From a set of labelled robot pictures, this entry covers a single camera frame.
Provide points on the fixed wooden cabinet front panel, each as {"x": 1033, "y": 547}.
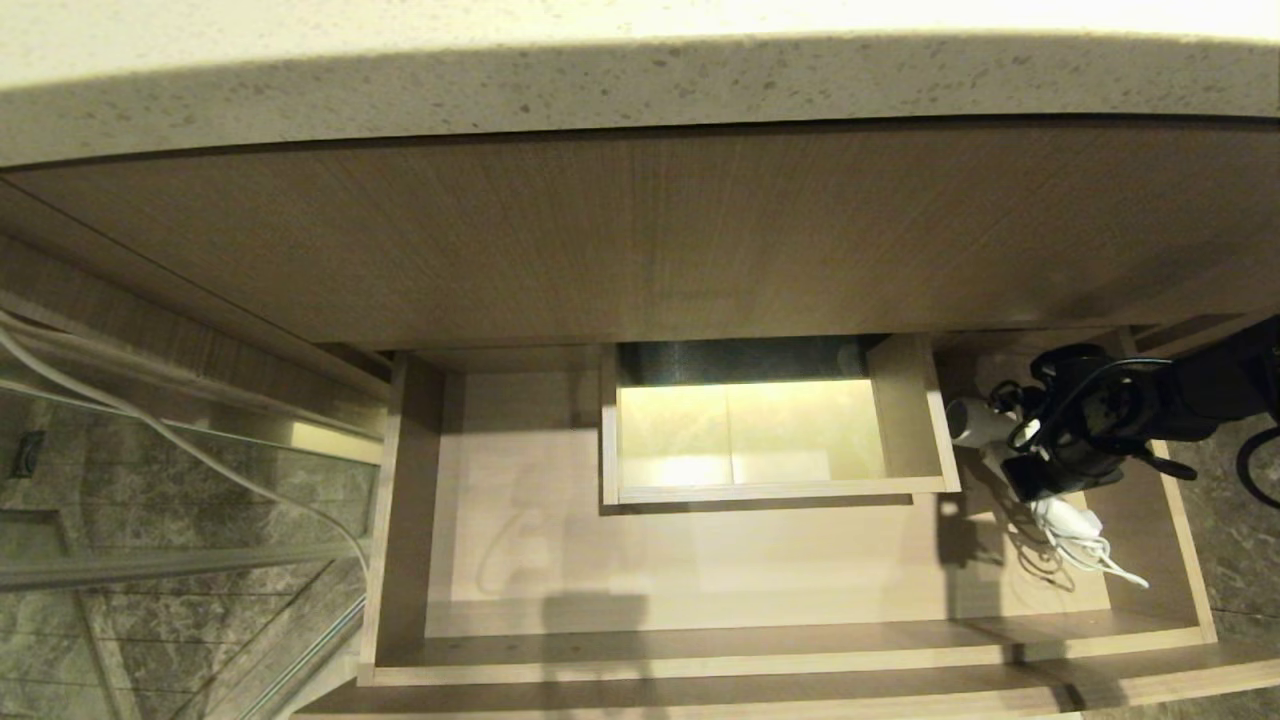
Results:
{"x": 640, "y": 240}

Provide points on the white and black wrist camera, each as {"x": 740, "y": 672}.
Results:
{"x": 1035, "y": 475}

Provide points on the chrome floor rail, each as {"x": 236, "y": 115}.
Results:
{"x": 312, "y": 650}

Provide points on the speckled stone countertop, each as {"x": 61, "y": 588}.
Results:
{"x": 640, "y": 80}

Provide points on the white hair dryer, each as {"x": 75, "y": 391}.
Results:
{"x": 970, "y": 422}

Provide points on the wooden cabinet side panel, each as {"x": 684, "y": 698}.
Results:
{"x": 100, "y": 290}

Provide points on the wooden vanity drawer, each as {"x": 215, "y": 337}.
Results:
{"x": 750, "y": 565}

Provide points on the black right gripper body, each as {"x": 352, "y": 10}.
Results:
{"x": 1090, "y": 440}

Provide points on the glass shower partition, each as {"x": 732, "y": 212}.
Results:
{"x": 200, "y": 490}

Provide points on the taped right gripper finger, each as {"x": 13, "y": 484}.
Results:
{"x": 1005, "y": 396}

